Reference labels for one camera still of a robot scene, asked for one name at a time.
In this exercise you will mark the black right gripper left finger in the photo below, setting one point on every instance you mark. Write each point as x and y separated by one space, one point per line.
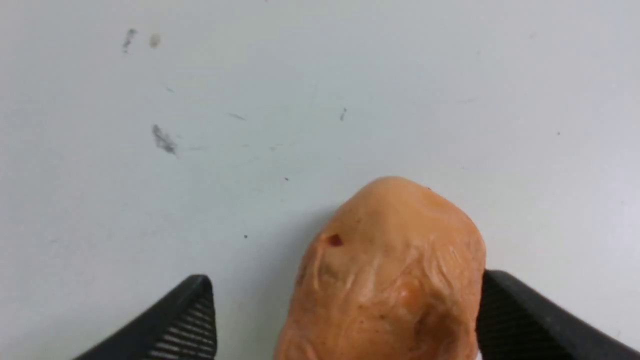
179 326

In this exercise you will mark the orange-brown toy potato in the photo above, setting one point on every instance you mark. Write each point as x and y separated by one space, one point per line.
395 274

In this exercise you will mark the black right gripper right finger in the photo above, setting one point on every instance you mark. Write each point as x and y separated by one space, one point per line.
515 322

